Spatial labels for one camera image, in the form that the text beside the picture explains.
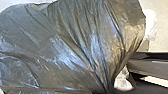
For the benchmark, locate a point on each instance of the grey plastic bag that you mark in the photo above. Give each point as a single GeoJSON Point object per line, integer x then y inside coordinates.
{"type": "Point", "coordinates": [66, 50]}

